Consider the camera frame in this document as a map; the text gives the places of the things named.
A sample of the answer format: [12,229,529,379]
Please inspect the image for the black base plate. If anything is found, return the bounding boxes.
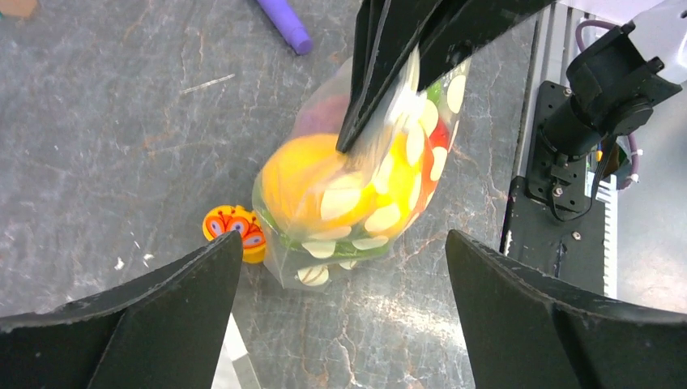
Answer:
[500,81,605,294]

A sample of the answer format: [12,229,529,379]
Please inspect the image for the purple toy eggplant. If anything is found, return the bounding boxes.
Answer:
[258,0,314,55]

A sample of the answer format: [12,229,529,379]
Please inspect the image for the purple toy onion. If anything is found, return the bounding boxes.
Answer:
[292,94,349,138]

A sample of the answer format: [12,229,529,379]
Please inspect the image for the white perforated plastic basket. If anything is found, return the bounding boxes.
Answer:
[211,314,262,389]

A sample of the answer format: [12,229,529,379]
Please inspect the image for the red orange toy chili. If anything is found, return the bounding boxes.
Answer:
[416,119,451,212]

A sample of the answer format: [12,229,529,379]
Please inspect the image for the yellow butterfly toy block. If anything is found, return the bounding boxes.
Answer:
[202,205,267,264]

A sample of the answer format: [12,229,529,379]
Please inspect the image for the teal and wood cubes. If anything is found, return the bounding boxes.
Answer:
[0,0,38,19]

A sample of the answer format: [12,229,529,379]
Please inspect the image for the green toy grapes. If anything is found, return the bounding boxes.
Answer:
[252,180,395,259]

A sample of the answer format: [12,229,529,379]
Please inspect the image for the yellow toy mango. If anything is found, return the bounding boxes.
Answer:
[364,133,429,240]

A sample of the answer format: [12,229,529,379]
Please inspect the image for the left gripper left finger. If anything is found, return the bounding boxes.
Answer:
[1,233,242,388]

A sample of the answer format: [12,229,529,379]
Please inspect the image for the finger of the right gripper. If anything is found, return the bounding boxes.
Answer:
[336,1,446,153]
[418,0,553,90]

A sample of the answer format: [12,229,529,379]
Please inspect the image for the white cable duct rail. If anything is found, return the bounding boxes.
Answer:
[588,174,619,298]

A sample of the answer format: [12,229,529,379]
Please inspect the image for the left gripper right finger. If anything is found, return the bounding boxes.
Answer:
[446,230,686,388]

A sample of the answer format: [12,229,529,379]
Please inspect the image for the green toy pepper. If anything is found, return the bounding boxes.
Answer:
[425,80,442,105]

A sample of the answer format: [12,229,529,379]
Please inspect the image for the yellow toy lemon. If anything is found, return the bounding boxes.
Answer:
[257,134,375,236]

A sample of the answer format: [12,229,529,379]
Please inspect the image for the clear zip top bag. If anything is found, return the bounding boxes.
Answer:
[252,53,471,290]

